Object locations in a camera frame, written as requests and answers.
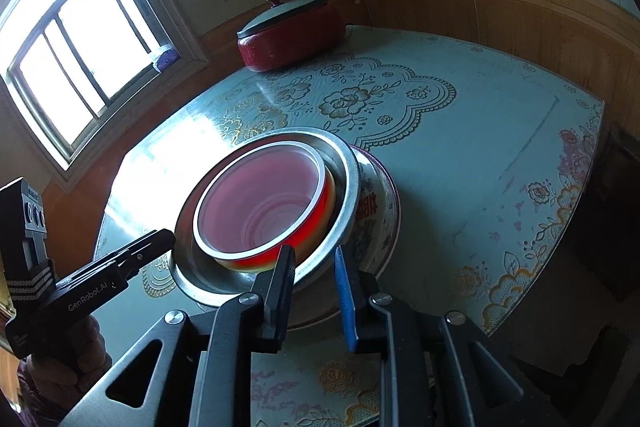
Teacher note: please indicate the grey pot lid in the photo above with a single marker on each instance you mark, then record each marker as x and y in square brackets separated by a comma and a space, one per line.
[280, 14]

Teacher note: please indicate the large plate with purple rim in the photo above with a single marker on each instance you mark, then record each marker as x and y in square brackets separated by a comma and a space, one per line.
[395, 202]

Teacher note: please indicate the window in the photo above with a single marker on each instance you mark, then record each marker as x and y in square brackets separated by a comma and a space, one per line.
[85, 42]

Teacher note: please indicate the red cooking pot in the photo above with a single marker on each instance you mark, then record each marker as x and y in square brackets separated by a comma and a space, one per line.
[295, 47]

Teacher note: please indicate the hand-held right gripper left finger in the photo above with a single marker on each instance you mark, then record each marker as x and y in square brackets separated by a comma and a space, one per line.
[282, 294]

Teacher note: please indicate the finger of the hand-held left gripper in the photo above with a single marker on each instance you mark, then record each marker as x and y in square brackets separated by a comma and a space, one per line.
[134, 268]
[152, 244]

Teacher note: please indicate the red plastic bowl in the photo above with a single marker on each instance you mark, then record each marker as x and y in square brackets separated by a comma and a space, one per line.
[260, 202]

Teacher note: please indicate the person's left hand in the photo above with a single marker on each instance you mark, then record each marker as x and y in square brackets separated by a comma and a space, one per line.
[75, 367]

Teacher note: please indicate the floral tablecloth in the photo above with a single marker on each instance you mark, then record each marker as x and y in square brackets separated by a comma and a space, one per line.
[475, 167]

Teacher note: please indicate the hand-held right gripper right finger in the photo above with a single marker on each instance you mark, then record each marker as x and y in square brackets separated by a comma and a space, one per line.
[345, 302]

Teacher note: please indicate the small purple and white box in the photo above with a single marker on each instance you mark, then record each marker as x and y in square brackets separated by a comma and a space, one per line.
[165, 58]

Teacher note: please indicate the stainless steel bowl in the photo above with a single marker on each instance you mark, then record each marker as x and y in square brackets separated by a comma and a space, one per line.
[345, 187]

